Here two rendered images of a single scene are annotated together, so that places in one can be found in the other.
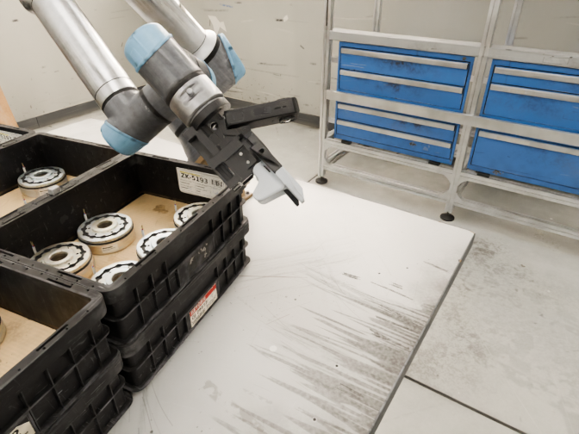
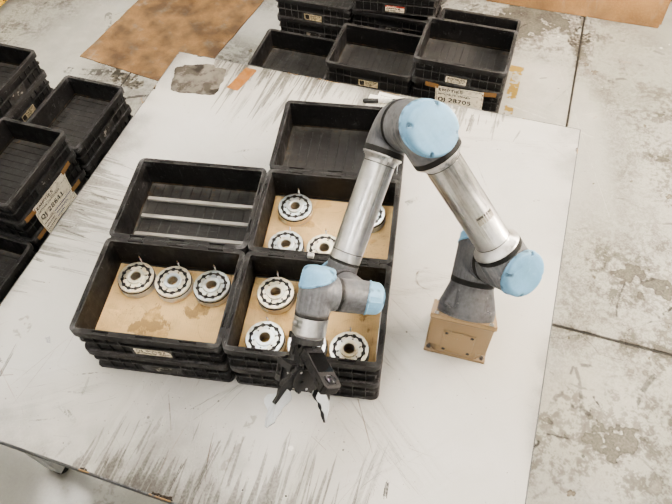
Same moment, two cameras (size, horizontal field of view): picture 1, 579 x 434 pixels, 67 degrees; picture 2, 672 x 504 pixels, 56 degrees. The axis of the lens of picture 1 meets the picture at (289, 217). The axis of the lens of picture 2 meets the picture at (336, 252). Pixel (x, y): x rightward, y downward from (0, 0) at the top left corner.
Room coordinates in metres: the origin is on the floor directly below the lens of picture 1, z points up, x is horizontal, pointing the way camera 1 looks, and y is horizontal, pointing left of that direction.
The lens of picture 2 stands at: (0.58, -0.49, 2.33)
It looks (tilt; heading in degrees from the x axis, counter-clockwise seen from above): 56 degrees down; 77
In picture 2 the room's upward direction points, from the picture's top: 3 degrees counter-clockwise
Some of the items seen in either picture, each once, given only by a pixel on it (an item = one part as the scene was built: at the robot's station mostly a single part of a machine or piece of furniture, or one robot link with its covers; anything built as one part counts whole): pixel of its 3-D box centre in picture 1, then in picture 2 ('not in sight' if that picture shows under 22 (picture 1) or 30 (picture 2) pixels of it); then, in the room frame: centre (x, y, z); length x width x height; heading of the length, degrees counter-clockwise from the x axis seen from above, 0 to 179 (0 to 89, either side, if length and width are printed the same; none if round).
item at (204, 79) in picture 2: not in sight; (196, 77); (0.52, 1.54, 0.71); 0.22 x 0.19 x 0.01; 147
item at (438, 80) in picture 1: (394, 102); not in sight; (2.33, -0.57, 0.60); 0.72 x 0.03 x 0.56; 57
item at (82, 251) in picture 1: (59, 259); (275, 292); (0.61, 0.40, 0.86); 0.10 x 0.10 x 0.01
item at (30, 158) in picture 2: not in sight; (29, 196); (-0.26, 1.44, 0.37); 0.40 x 0.30 x 0.45; 56
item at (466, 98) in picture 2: not in sight; (458, 102); (1.60, 1.40, 0.41); 0.31 x 0.02 x 0.16; 146
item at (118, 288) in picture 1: (126, 209); (309, 307); (0.68, 0.30, 0.92); 0.40 x 0.30 x 0.02; 156
